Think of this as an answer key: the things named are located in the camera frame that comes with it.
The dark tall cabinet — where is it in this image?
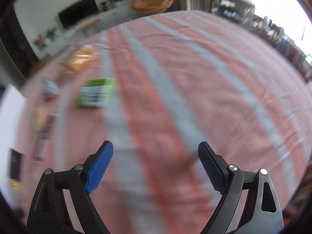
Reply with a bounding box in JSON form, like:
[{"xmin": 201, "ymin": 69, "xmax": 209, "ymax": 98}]
[{"xmin": 0, "ymin": 7, "xmax": 41, "ymax": 84}]

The yellow snack packet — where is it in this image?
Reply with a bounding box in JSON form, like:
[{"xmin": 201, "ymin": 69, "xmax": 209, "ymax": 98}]
[{"xmin": 34, "ymin": 107, "xmax": 50, "ymax": 133}]

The green snack packet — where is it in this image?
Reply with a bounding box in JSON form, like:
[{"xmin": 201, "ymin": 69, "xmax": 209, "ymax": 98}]
[{"xmin": 74, "ymin": 78, "xmax": 116, "ymax": 109}]

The small wooden bench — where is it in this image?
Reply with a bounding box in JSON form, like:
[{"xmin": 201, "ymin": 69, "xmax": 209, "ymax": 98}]
[{"xmin": 77, "ymin": 18, "xmax": 101, "ymax": 31}]

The blue white triangular packet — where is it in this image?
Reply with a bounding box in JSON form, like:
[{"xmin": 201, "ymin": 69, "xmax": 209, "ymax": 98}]
[{"xmin": 41, "ymin": 79, "xmax": 59, "ymax": 98}]

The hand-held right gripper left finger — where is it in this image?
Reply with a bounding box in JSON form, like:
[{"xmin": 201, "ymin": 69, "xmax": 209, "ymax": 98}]
[{"xmin": 26, "ymin": 140, "xmax": 114, "ymax": 234}]

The cluttered side shelf of items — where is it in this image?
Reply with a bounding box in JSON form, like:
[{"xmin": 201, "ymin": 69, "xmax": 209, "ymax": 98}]
[{"xmin": 252, "ymin": 14, "xmax": 312, "ymax": 79}]

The dark brown snack packet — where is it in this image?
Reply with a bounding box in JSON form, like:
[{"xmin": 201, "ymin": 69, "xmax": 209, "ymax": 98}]
[{"xmin": 9, "ymin": 148, "xmax": 25, "ymax": 180}]

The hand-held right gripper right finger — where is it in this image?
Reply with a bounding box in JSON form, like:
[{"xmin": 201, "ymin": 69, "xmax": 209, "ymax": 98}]
[{"xmin": 198, "ymin": 141, "xmax": 284, "ymax": 234}]

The orange lounge chair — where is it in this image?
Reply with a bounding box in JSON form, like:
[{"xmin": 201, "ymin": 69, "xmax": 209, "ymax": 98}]
[{"xmin": 131, "ymin": 0, "xmax": 180, "ymax": 14}]

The green plant with white flowers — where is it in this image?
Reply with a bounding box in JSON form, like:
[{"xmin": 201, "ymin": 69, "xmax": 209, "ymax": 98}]
[{"xmin": 46, "ymin": 26, "xmax": 58, "ymax": 41}]

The red flower bouquet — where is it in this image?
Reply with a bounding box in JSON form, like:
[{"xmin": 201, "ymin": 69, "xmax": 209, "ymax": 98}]
[{"xmin": 33, "ymin": 35, "xmax": 46, "ymax": 50}]

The dark chocolate bar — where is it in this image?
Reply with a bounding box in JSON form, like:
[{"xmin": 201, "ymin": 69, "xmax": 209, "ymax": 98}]
[{"xmin": 33, "ymin": 136, "xmax": 50, "ymax": 160}]

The white cardboard box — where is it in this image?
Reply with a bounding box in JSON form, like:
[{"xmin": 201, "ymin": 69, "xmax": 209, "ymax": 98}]
[{"xmin": 0, "ymin": 84, "xmax": 29, "ymax": 215}]

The sliced bread packet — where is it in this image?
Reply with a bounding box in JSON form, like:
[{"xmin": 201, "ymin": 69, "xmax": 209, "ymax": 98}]
[{"xmin": 63, "ymin": 45, "xmax": 98, "ymax": 73}]

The white television cabinet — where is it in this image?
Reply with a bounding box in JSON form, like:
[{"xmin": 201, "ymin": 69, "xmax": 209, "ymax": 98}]
[{"xmin": 41, "ymin": 3, "xmax": 137, "ymax": 54}]

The orange striped tablecloth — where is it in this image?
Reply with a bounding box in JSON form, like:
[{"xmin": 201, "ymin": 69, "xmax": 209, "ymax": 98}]
[{"xmin": 14, "ymin": 11, "xmax": 312, "ymax": 234}]

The black television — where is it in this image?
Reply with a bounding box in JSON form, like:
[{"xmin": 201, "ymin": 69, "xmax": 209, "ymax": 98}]
[{"xmin": 58, "ymin": 0, "xmax": 99, "ymax": 30}]

